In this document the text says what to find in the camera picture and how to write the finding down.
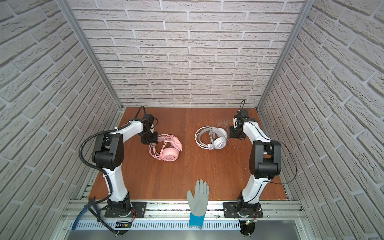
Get pink headphone cable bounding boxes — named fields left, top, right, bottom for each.
left=149, top=134, right=178, bottom=160

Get pink headphones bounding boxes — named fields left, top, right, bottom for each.
left=148, top=134, right=183, bottom=162

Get white headphones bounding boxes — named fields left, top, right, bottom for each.
left=195, top=126, right=229, bottom=150

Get grey white headphone cable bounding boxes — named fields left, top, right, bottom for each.
left=206, top=126, right=238, bottom=151

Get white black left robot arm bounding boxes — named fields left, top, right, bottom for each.
left=93, top=114, right=158, bottom=214

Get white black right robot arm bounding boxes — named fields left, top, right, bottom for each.
left=230, top=109, right=281, bottom=216

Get grey blue work glove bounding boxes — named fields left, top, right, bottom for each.
left=187, top=180, right=210, bottom=229

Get black corrugated cable conduit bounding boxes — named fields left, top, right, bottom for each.
left=78, top=105, right=146, bottom=193

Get aluminium corner post right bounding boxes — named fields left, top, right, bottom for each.
left=256, top=0, right=315, bottom=111

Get aluminium corner post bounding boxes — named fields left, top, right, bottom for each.
left=56, top=0, right=124, bottom=111
left=256, top=0, right=315, bottom=111

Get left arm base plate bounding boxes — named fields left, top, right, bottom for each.
left=104, top=202, right=147, bottom=219

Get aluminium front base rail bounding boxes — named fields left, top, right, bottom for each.
left=50, top=200, right=314, bottom=240

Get blue cable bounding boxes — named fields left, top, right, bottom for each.
left=71, top=205, right=89, bottom=231

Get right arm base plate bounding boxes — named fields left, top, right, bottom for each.
left=223, top=202, right=264, bottom=219

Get aluminium corner post left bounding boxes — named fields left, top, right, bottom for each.
left=56, top=0, right=124, bottom=111

